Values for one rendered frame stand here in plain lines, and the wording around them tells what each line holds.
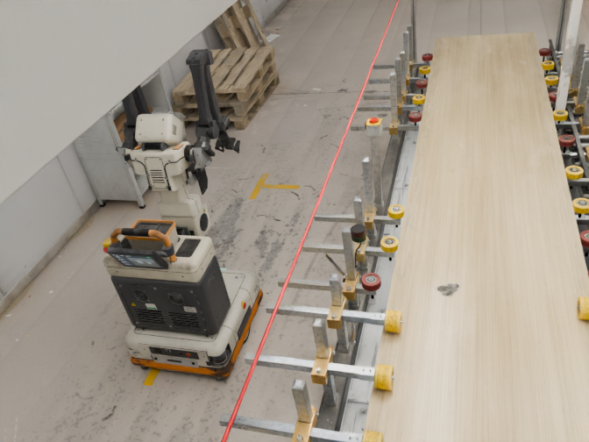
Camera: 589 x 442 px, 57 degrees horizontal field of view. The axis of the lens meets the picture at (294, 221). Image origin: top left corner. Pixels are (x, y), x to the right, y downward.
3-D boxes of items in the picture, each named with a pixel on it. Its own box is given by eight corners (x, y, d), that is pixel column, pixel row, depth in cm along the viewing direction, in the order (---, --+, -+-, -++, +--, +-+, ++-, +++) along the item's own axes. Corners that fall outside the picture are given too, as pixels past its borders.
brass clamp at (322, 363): (310, 383, 184) (308, 374, 181) (319, 352, 195) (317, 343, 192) (328, 385, 183) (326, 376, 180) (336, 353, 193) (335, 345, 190)
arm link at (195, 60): (180, 53, 263) (199, 52, 260) (193, 48, 274) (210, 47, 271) (196, 141, 282) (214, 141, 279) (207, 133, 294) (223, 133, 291)
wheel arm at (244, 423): (220, 426, 175) (217, 420, 173) (223, 417, 177) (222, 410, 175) (373, 453, 160) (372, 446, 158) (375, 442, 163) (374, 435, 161)
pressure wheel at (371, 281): (361, 303, 228) (359, 283, 221) (365, 290, 234) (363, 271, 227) (380, 305, 225) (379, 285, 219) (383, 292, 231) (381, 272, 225)
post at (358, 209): (360, 280, 263) (352, 199, 235) (362, 274, 265) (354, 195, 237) (368, 281, 262) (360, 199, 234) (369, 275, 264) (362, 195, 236)
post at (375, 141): (374, 208, 297) (369, 136, 271) (375, 203, 301) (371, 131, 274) (382, 209, 296) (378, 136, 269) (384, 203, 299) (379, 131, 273)
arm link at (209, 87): (188, 53, 270) (208, 52, 267) (192, 49, 274) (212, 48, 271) (206, 131, 293) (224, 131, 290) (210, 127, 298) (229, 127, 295)
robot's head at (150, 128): (168, 141, 267) (171, 111, 268) (131, 141, 273) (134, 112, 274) (182, 147, 281) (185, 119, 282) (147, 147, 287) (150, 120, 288)
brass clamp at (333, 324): (326, 328, 203) (324, 318, 200) (334, 302, 213) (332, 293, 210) (342, 330, 201) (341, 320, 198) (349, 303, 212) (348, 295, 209)
